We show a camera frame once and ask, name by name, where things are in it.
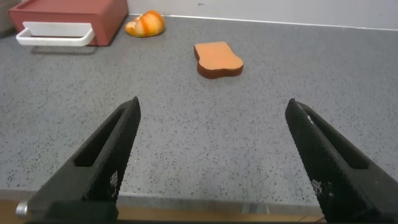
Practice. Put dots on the orange round bread bun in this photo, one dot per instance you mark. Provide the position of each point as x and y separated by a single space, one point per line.
146 25

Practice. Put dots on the red drawer cabinet housing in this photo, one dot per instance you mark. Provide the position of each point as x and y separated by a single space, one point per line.
112 17

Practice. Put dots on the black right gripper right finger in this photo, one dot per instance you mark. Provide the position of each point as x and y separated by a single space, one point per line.
335 174

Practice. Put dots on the toast slice with brown crust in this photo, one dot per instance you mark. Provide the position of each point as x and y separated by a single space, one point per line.
217 57

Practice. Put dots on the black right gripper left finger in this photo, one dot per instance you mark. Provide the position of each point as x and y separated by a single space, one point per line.
102 161

